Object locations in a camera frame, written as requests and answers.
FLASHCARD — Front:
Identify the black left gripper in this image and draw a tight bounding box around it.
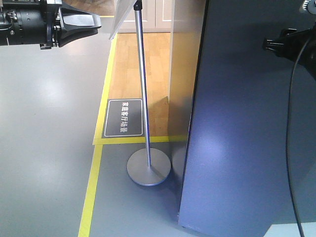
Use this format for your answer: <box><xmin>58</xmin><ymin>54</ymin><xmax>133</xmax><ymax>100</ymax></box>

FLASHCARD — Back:
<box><xmin>0</xmin><ymin>0</ymin><xmax>102</xmax><ymax>49</ymax></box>

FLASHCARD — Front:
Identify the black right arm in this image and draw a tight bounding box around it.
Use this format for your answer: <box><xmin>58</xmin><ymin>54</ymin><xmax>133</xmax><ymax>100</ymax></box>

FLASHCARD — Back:
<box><xmin>262</xmin><ymin>26</ymin><xmax>316</xmax><ymax>78</ymax></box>

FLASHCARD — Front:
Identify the black floor label sticker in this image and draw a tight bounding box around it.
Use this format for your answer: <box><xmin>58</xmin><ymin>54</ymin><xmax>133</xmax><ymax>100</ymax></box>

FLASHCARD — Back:
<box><xmin>103</xmin><ymin>99</ymin><xmax>143</xmax><ymax>138</ymax></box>

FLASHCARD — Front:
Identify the silver sign stand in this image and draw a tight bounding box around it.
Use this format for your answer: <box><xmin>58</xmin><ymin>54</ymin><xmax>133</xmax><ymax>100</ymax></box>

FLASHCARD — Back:
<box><xmin>109</xmin><ymin>0</ymin><xmax>171</xmax><ymax>187</ymax></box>

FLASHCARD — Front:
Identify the black cable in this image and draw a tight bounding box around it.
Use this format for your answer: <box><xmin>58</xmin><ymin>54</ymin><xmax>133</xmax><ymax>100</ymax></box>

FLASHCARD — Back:
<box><xmin>285</xmin><ymin>37</ymin><xmax>311</xmax><ymax>237</ymax></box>

